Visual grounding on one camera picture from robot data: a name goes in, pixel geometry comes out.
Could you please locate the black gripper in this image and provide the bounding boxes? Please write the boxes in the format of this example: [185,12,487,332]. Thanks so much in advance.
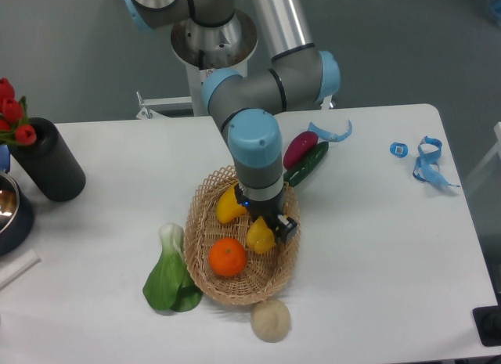
[233,183,298,244]

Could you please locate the yellow bell pepper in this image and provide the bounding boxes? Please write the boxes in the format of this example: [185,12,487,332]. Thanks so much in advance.
[246,217,276,254]

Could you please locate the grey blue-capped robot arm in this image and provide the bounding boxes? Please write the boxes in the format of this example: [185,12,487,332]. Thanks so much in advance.
[124,0,341,243]

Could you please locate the woven wicker basket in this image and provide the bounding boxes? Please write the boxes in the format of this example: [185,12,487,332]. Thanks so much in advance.
[183,165,301,305]

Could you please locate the yellow mango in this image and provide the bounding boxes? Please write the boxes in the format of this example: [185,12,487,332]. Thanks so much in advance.
[215,183,247,224]

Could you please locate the green cucumber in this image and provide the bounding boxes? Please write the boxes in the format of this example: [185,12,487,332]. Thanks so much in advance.
[283,141,329,187]

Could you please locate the orange mandarin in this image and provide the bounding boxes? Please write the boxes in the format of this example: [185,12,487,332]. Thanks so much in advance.
[208,237,247,277]

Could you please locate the purple sweet potato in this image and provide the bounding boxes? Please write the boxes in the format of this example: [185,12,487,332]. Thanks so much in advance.
[283,131,319,170]

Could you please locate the blue curled tape strip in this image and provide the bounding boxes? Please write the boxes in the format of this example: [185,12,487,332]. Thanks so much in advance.
[308,120,353,142]

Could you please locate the beige steamed bun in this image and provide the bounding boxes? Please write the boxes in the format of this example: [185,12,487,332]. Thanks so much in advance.
[250,299,291,343]

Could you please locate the green bok choy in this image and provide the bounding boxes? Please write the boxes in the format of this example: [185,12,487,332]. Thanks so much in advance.
[142,223,203,312]

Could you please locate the small blue tag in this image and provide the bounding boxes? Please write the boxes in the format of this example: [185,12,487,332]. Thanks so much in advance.
[390,142,409,158]

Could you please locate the blue tangled ribbon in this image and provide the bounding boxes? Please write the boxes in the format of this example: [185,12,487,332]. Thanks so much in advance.
[412,136,460,187]

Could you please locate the black cylindrical vase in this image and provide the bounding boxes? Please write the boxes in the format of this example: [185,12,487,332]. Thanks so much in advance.
[9,117,86,202]

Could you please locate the white flat stick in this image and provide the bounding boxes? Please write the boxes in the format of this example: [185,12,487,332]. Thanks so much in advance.
[1,249,41,289]

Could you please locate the dark metal bowl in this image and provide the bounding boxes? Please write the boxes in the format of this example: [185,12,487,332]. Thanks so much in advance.
[1,172,34,256]

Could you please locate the black device at edge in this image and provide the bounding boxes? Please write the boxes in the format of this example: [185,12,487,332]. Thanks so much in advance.
[472,305,500,347]

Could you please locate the red tulip bouquet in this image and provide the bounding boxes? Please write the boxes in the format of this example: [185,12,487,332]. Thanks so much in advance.
[1,77,37,146]

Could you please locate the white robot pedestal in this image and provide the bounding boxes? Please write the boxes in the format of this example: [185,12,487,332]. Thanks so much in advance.
[135,9,337,121]

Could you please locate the white frame at right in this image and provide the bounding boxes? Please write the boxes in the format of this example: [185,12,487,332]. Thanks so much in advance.
[463,122,500,198]

